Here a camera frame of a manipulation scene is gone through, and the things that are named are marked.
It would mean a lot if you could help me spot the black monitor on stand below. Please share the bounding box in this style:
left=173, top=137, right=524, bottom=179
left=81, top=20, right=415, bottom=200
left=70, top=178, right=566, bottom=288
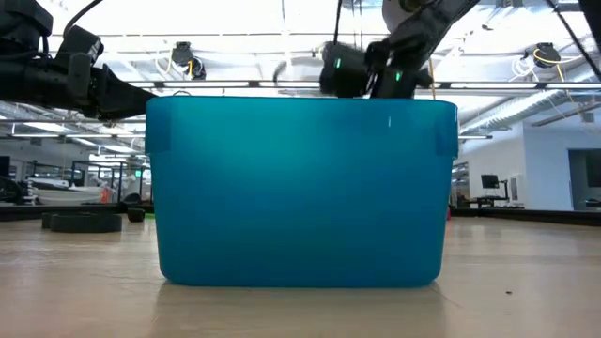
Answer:
left=476, top=174, right=512, bottom=208

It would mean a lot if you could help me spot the white workstation table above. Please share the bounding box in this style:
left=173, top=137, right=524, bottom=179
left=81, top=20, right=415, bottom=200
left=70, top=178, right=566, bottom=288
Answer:
left=27, top=177, right=105, bottom=207

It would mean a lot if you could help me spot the black left camera cable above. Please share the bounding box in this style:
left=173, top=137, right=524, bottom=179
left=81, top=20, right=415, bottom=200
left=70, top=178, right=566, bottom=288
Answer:
left=63, top=0, right=105, bottom=37

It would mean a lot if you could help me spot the overhead light bar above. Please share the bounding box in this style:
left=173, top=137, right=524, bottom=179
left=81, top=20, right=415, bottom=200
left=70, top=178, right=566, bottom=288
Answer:
left=125, top=79, right=601, bottom=91

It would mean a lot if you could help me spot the black ceiling cable reel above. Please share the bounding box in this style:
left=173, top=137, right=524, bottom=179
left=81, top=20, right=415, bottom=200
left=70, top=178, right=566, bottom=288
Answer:
left=170, top=40, right=208, bottom=81
left=533, top=41, right=563, bottom=69

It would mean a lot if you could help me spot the blue plastic bin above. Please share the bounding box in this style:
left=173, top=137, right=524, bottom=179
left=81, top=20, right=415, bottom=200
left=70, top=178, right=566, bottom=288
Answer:
left=144, top=96, right=459, bottom=289

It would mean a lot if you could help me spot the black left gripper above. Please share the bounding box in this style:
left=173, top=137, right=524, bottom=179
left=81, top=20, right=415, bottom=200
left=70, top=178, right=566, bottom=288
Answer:
left=65, top=51, right=159, bottom=120

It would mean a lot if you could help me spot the black right camera cable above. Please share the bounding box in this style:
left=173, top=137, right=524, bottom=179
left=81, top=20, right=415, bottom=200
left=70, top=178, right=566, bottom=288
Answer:
left=331, top=0, right=345, bottom=46

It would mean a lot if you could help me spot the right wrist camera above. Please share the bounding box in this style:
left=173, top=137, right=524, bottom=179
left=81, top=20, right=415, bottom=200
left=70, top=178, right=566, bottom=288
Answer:
left=318, top=40, right=373, bottom=99

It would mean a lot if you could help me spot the black camera cable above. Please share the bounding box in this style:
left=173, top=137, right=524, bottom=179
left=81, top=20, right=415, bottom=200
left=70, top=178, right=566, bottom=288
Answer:
left=63, top=0, right=105, bottom=37
left=331, top=0, right=345, bottom=46

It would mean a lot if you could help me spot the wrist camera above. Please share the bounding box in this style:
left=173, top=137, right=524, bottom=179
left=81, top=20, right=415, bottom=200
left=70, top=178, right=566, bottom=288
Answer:
left=54, top=25, right=105, bottom=60
left=318, top=40, right=373, bottom=99

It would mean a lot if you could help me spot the black metal frame rig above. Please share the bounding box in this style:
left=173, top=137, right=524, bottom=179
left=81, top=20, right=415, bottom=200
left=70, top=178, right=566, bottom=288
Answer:
left=72, top=160, right=154, bottom=204

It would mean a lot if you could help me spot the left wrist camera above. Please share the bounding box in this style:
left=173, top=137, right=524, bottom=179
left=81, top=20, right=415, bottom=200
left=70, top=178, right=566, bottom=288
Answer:
left=54, top=25, right=105, bottom=60

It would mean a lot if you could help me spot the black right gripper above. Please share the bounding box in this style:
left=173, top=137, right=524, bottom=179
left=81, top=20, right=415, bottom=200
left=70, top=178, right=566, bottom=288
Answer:
left=369, top=46, right=434, bottom=100

